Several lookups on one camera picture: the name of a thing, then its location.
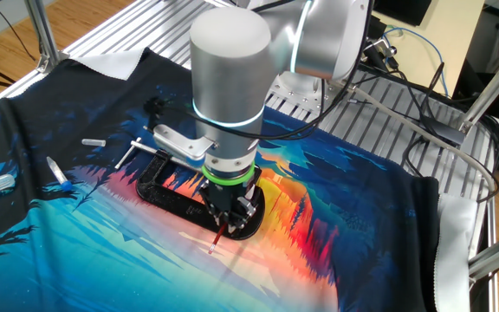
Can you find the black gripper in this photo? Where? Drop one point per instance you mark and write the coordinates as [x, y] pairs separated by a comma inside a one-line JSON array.
[[228, 197]]

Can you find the red pencil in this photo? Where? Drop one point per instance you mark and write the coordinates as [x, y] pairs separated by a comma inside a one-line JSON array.
[[215, 242]]

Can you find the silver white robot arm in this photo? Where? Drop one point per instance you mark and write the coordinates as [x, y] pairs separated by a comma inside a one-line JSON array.
[[232, 65]]

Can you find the black metal C-clamp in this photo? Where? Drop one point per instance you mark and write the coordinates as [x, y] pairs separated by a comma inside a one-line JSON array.
[[167, 200]]

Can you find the landscape printed cloth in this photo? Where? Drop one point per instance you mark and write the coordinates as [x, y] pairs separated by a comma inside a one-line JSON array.
[[102, 242]]

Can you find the small clear plastic tube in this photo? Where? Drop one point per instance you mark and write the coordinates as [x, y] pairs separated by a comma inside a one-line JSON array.
[[93, 142]]

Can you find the clear tube with blue cap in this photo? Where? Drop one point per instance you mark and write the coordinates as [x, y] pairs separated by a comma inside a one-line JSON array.
[[58, 173]]

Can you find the black power adapter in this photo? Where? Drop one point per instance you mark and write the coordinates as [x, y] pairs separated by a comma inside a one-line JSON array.
[[444, 130]]

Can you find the black screen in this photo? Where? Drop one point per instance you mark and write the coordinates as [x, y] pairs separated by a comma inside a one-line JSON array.
[[403, 11]]

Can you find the beige desk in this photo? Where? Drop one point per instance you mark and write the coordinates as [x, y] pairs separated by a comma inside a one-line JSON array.
[[457, 34]]

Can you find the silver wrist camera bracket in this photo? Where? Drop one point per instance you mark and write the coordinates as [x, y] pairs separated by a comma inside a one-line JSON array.
[[180, 145]]

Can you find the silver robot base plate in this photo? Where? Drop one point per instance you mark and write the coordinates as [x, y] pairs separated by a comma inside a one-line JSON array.
[[295, 93]]

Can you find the aluminium frame post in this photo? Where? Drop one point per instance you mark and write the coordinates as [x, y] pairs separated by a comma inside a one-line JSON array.
[[492, 82], [43, 34], [498, 253]]

